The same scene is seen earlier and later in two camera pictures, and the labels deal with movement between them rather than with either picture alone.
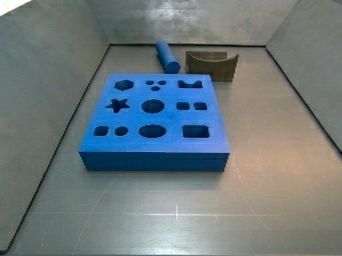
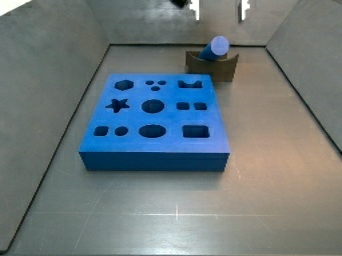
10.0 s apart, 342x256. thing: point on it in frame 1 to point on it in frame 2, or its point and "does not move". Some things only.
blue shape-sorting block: x=156 y=123 does not move
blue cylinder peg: x=168 y=60 to x=216 y=49
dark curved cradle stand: x=211 y=63 does not move
